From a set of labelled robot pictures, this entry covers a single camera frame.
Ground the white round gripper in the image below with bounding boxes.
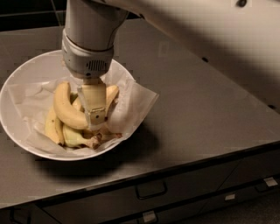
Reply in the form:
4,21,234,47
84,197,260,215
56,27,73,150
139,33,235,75
62,31,114,131

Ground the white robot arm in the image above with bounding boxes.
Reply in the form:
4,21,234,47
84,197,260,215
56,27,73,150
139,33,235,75
62,0,280,112

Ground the right yellow banana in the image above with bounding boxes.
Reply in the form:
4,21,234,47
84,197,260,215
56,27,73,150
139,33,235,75
106,85,119,112

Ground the middle yellow banana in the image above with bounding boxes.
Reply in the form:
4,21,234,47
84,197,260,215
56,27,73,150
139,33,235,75
72,97,83,112

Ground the lower right banana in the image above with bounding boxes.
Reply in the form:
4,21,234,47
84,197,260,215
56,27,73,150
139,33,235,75
82,125,123,144

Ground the bottom greenish banana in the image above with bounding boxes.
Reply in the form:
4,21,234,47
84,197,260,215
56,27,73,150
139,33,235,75
62,124,102,149

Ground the large white bowl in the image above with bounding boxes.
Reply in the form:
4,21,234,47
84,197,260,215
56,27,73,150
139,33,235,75
0,49,137,162

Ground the white paper liner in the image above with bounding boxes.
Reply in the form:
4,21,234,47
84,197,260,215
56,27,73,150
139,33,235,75
7,59,160,156

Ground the dark upper drawer front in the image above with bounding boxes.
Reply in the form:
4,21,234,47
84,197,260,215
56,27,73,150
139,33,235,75
40,160,239,224

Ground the dark drawer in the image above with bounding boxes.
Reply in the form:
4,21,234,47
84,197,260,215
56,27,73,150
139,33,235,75
101,175,280,224
40,160,239,224

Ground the white drawer label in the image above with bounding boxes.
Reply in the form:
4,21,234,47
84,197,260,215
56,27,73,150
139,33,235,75
225,194,235,201
143,211,157,224
264,177,278,187

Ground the dark lower drawer front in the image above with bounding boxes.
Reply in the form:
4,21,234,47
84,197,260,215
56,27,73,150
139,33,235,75
101,175,280,224

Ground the white drawer label middle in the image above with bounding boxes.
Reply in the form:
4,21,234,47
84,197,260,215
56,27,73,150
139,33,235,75
225,194,235,201

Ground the white drawer label right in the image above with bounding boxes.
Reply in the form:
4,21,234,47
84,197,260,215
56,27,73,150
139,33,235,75
264,177,278,187

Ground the black drawer handle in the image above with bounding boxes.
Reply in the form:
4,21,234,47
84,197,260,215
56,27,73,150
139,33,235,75
136,180,167,200

